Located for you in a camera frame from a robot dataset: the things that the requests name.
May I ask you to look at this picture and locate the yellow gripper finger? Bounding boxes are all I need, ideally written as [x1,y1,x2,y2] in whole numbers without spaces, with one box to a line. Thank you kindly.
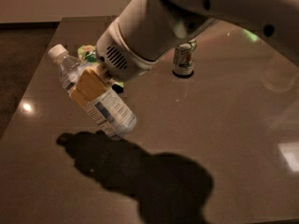
[69,66,112,106]

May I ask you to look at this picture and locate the blue plastic water bottle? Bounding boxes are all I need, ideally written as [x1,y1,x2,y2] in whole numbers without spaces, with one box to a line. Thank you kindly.
[48,44,136,140]

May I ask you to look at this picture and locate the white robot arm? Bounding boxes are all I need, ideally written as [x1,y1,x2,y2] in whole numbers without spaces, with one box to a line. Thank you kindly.
[71,0,299,105]

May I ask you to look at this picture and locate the green snack bag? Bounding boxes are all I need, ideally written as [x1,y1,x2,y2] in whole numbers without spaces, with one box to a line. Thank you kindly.
[78,45,124,93]

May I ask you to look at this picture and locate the green white soda can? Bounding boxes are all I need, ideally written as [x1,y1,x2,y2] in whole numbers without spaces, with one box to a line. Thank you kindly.
[172,39,197,78]

